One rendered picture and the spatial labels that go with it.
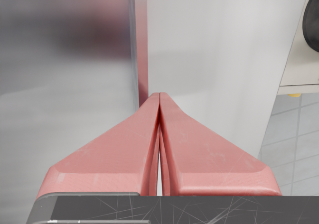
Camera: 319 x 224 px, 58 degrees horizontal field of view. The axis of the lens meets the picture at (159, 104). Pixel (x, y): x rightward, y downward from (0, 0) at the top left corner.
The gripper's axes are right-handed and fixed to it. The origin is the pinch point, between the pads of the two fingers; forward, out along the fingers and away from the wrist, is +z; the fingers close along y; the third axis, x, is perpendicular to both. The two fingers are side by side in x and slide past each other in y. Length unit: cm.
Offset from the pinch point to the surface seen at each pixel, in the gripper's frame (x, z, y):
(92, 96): 0.9, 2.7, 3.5
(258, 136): 5.4, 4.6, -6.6
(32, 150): 4.1, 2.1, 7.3
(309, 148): 106, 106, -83
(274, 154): 107, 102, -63
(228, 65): -0.2, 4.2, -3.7
